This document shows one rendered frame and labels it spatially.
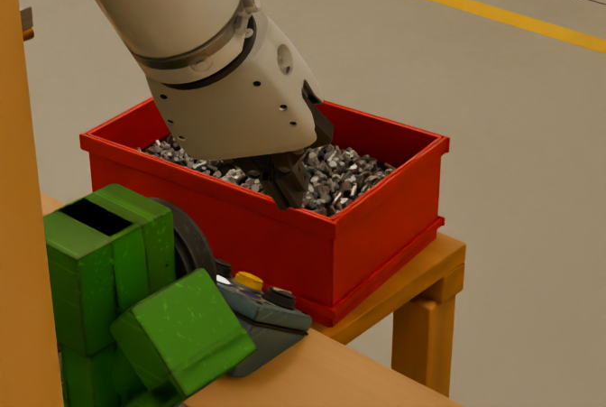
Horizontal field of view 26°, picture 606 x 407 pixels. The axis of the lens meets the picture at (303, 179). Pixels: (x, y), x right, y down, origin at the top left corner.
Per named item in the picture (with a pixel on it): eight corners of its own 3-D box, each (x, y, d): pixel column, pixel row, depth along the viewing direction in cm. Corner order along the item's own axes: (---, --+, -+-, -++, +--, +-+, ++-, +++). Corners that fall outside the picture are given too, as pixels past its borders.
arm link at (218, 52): (258, -51, 84) (275, -18, 86) (135, -29, 87) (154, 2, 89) (237, 48, 79) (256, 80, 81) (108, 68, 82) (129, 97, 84)
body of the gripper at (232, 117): (276, -24, 85) (333, 86, 93) (135, 0, 88) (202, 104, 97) (259, 64, 80) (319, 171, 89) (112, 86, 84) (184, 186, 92)
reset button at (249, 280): (243, 284, 110) (249, 271, 110) (265, 294, 109) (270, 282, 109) (227, 280, 108) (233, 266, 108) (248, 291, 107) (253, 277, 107)
